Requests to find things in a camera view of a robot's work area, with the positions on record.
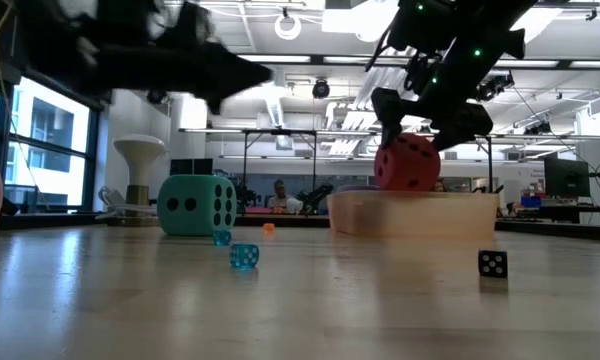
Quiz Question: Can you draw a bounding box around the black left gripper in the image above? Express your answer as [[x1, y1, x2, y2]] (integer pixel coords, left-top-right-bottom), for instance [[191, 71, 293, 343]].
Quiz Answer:
[[97, 2, 274, 116]]

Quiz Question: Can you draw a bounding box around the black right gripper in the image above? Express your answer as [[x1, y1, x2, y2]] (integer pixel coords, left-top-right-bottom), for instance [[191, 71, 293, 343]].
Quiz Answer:
[[370, 38, 502, 153]]

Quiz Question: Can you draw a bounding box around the large red foam die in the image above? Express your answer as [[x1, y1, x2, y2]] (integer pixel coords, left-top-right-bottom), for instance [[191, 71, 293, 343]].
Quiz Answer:
[[373, 132, 442, 193]]

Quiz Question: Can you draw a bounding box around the orange translucent plastic bin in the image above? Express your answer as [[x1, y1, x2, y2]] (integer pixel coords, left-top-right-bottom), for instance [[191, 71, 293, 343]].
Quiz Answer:
[[326, 190, 501, 239]]

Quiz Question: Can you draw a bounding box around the large purple foam die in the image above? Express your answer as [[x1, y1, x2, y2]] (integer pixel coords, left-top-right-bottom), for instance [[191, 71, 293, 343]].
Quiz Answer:
[[334, 184, 381, 194]]

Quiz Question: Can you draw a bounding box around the large teal foam die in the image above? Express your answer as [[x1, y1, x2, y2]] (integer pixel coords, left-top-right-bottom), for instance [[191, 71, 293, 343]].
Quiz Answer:
[[156, 174, 238, 237]]

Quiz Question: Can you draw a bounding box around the black double monitor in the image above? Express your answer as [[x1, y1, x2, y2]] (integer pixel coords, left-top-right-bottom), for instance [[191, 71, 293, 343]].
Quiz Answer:
[[169, 158, 214, 177]]

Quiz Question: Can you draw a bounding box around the white mushroom lamp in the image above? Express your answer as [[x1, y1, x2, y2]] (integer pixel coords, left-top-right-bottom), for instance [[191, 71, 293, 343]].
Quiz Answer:
[[112, 133, 167, 206]]

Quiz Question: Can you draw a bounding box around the black beam with light strips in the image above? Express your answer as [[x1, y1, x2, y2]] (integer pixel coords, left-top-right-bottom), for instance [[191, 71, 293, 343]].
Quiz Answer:
[[234, 52, 600, 70]]

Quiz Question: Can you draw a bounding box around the black computer monitor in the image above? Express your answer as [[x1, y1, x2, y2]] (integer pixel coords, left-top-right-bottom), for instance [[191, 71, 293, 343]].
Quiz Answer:
[[543, 157, 592, 199]]

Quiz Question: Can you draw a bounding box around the small black die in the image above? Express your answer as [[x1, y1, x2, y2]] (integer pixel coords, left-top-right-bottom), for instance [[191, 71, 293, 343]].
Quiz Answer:
[[477, 250, 509, 279]]

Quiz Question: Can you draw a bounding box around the black ceiling camera cluster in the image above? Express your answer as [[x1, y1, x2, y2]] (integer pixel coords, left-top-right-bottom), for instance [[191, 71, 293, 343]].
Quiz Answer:
[[471, 73, 516, 104]]

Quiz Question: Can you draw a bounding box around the black workstation frame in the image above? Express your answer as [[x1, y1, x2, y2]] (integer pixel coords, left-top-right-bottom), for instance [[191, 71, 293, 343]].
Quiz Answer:
[[419, 132, 495, 195], [241, 128, 319, 214]]

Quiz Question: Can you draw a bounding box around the black aluminium table frame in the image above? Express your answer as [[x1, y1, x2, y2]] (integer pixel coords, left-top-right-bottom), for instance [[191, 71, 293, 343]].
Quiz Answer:
[[0, 212, 600, 242]]

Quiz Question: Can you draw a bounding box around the dark window frame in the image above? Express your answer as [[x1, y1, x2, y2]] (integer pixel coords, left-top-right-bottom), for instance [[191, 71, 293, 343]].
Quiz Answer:
[[0, 64, 104, 214]]

